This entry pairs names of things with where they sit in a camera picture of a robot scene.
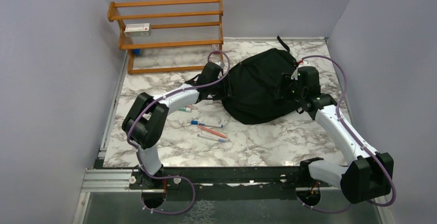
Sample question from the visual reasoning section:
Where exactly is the wooden shelf rack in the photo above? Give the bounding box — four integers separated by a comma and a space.
107, 0, 224, 75

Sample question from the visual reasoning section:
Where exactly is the blue capped marker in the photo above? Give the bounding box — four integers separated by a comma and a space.
190, 120, 224, 129

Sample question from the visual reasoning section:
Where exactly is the black mounting rail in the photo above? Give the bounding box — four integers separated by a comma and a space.
82, 166, 326, 203

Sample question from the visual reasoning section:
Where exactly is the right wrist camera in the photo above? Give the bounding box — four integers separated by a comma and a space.
290, 67, 299, 80

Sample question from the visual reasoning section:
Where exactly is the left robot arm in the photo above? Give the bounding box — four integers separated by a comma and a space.
122, 62, 230, 188

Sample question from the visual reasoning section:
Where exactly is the orange pen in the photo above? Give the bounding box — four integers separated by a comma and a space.
197, 125, 227, 139

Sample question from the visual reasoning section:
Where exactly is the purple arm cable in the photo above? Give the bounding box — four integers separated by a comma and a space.
126, 50, 231, 216
296, 55, 397, 214

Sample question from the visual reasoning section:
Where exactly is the black student backpack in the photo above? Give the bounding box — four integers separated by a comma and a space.
222, 36, 299, 125

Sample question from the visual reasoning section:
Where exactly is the white green glue stick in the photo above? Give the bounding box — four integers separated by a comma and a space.
179, 107, 192, 112

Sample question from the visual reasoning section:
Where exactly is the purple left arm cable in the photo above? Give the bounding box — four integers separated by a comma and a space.
126, 50, 231, 216

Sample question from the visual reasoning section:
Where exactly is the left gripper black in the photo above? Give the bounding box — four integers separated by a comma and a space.
208, 74, 237, 100

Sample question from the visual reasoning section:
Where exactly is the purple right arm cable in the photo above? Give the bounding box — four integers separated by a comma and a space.
296, 55, 397, 214

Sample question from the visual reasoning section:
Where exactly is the small red white box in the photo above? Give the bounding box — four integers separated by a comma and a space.
212, 44, 220, 51

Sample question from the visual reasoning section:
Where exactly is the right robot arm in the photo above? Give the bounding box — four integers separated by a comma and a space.
277, 66, 395, 204

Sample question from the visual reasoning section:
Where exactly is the white blue marker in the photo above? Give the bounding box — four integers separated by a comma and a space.
197, 134, 228, 143

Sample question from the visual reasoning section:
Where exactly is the white red box on shelf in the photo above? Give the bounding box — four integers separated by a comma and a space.
124, 23, 150, 37

